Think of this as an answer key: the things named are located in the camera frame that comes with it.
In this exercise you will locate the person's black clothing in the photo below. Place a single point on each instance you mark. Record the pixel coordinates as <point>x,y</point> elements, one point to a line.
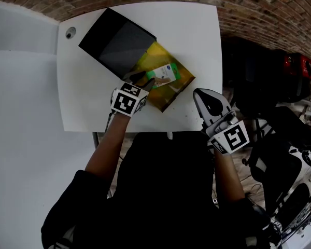
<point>160,191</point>

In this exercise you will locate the red bag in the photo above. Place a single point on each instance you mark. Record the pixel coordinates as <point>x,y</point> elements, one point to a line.
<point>298,65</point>

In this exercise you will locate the person's left forearm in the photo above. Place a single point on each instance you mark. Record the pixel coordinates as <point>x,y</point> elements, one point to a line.
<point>109,149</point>

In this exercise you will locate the green and white small box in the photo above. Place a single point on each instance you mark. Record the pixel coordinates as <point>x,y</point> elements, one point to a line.
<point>164,74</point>

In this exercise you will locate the black box with yellow interior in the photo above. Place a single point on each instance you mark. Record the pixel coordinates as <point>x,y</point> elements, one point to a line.
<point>114,43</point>

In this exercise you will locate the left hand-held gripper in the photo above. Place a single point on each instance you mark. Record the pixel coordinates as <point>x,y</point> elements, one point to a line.
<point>127,100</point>

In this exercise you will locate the person's right forearm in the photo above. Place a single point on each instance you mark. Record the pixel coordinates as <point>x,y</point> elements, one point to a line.
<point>228,175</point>

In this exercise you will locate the white table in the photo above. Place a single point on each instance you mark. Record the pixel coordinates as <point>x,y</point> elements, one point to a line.
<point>191,40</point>

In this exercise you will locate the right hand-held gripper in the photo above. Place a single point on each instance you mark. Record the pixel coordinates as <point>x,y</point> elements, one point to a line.
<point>233,137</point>

